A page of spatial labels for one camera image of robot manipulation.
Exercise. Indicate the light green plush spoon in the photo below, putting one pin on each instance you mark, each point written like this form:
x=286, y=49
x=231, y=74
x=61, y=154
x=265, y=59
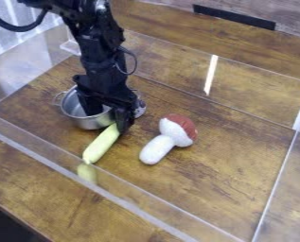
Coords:
x=101, y=145

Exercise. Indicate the clear acrylic front barrier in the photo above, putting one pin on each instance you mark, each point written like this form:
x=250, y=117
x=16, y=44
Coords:
x=162, y=213

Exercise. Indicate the clear acrylic barrier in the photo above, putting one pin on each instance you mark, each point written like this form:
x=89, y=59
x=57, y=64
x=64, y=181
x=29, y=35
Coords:
x=162, y=213
x=238, y=85

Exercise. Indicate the small stainless steel pot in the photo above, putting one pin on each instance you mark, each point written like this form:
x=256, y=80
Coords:
x=68, y=101

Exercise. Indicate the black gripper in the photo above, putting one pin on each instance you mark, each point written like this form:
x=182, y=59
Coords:
x=108, y=90

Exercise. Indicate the clear acrylic back barrier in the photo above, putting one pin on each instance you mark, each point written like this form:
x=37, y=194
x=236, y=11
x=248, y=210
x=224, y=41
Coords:
x=238, y=85

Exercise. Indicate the plush red cap mushroom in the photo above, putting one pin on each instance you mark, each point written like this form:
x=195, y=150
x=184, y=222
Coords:
x=178, y=133

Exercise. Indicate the black bar on table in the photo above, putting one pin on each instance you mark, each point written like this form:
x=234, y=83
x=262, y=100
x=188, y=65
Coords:
x=235, y=17

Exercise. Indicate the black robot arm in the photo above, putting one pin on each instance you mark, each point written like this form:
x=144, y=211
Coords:
x=96, y=31

